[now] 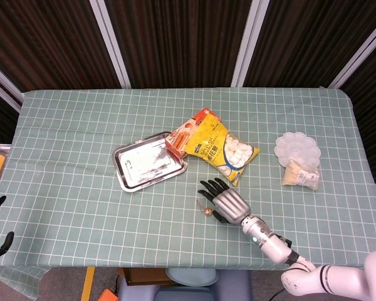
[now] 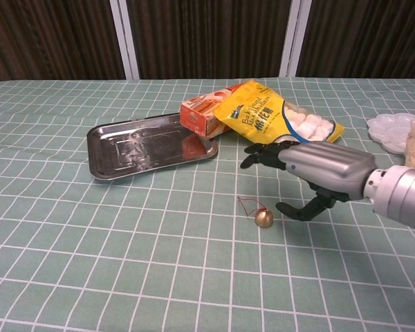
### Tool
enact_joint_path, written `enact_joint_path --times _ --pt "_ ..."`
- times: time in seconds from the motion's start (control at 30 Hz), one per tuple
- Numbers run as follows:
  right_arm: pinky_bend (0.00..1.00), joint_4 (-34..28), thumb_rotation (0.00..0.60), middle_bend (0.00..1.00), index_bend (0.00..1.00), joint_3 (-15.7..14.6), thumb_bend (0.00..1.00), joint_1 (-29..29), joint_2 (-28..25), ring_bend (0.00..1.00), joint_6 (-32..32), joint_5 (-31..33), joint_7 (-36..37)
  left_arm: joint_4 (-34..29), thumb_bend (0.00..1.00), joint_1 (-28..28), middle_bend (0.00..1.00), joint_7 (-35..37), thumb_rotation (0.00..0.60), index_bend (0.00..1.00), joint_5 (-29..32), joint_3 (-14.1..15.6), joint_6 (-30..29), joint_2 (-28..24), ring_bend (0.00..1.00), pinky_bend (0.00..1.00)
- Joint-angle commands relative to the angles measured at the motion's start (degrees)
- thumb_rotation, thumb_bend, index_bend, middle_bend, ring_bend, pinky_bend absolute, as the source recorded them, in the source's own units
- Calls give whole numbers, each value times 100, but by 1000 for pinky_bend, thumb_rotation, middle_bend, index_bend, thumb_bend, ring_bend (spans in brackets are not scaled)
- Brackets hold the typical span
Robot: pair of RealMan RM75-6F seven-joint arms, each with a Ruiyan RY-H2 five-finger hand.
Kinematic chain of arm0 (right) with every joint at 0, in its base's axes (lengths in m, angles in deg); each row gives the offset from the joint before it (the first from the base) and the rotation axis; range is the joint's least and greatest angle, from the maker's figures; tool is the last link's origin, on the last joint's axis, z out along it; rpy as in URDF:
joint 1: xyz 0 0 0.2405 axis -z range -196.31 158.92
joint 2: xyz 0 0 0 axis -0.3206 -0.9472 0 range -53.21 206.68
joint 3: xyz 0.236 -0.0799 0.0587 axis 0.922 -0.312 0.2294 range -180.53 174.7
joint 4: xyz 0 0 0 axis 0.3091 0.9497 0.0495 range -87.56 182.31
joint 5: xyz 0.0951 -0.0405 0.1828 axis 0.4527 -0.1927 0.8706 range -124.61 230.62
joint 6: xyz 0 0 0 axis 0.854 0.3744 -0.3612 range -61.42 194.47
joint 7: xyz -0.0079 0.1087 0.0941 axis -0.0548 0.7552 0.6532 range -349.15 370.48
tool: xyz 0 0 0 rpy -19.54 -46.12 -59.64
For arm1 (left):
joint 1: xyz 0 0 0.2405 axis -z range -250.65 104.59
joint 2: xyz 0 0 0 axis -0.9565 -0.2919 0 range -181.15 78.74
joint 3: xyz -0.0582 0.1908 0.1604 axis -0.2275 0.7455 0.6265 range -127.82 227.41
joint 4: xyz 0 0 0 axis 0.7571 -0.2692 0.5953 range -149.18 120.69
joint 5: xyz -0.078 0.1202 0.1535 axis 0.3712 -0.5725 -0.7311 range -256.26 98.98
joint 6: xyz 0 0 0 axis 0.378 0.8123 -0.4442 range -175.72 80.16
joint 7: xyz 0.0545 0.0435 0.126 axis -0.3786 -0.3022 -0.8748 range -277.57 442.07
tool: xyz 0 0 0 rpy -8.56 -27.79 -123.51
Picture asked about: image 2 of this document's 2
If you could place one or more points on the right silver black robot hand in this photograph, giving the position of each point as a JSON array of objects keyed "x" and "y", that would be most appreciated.
[{"x": 332, "y": 166}]

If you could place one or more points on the small golden bell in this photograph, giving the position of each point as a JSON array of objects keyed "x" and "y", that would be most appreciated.
[{"x": 264, "y": 219}]

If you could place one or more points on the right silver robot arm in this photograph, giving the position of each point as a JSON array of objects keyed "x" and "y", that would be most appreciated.
[{"x": 401, "y": 193}]

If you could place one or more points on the white plastic paint palette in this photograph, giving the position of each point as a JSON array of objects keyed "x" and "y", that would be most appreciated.
[{"x": 389, "y": 133}]

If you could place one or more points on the yellow marshmallow bag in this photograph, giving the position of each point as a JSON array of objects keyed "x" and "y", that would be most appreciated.
[{"x": 259, "y": 117}]

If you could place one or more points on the orange white carton box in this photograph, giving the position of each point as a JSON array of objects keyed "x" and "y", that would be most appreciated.
[{"x": 202, "y": 115}]

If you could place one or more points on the stainless steel tray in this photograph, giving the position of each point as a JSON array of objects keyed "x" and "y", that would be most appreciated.
[{"x": 138, "y": 147}]

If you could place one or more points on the green checkered tablecloth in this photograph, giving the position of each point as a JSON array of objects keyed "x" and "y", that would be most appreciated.
[{"x": 124, "y": 259}]

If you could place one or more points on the white partition frame post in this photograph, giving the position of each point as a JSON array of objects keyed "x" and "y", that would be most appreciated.
[
  {"x": 124, "y": 38},
  {"x": 292, "y": 38}
]

